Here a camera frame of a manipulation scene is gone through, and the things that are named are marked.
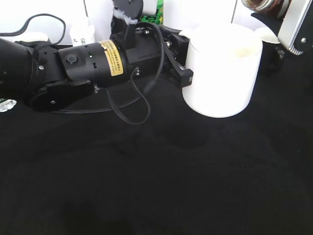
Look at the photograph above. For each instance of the black ceramic mug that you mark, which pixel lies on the black ceramic mug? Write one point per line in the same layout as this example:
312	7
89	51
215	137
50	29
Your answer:
273	54

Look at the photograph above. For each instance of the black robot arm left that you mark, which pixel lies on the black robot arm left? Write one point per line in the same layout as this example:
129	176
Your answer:
46	78

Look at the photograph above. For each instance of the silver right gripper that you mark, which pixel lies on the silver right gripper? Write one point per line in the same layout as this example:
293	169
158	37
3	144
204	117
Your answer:
296	31

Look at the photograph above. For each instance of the brown nescafe coffee bottle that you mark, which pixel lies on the brown nescafe coffee bottle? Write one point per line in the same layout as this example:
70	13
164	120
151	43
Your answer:
274	8

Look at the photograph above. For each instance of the clear water bottle green label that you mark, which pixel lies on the clear water bottle green label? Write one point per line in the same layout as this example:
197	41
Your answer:
6	104

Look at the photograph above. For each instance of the white ceramic mug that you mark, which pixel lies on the white ceramic mug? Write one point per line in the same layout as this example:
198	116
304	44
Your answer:
225	60

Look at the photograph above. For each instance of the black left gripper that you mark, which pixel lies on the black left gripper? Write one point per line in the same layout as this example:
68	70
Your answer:
149	46

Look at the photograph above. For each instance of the green sprite bottle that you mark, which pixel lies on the green sprite bottle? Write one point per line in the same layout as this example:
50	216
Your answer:
152	11

